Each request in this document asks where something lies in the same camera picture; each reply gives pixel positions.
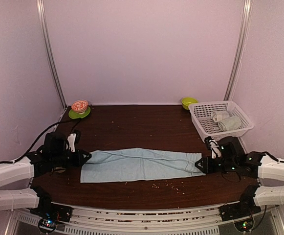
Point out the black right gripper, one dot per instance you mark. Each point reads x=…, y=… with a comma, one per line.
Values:
x=205, y=163

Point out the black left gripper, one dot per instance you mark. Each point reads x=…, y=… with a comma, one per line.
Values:
x=79, y=161

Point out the light blue towel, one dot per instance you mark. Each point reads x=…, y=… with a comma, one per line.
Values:
x=135, y=164

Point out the white perforated plastic basket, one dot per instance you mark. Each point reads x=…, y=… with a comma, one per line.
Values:
x=200, y=113

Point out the mint green panda towel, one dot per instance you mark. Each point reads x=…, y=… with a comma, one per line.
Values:
x=230, y=124

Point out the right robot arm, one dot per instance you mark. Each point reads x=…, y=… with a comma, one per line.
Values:
x=228, y=155

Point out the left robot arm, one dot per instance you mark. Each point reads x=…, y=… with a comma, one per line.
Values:
x=58, y=152

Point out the green saucer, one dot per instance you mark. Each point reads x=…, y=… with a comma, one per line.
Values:
x=74, y=115

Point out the rolled towel in basket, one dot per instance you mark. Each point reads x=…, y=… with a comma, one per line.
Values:
x=218, y=116

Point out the red patterned small bowl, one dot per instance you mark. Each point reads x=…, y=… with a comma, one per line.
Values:
x=79, y=106

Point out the lime green bowl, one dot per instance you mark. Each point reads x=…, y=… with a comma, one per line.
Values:
x=186, y=101

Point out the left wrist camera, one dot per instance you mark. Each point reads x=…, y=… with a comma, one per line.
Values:
x=73, y=139

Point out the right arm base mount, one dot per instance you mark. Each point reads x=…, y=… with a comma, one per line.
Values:
x=241, y=213

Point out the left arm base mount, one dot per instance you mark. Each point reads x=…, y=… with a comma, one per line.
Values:
x=51, y=214

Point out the front aluminium rail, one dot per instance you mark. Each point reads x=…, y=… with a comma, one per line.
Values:
x=204, y=220

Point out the right aluminium corner post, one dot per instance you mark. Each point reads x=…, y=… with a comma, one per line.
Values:
x=241, y=45

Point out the aluminium corner post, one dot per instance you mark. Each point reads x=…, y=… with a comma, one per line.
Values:
x=241, y=45
x=49, y=52

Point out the left aluminium corner post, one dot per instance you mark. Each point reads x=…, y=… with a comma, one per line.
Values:
x=49, y=52

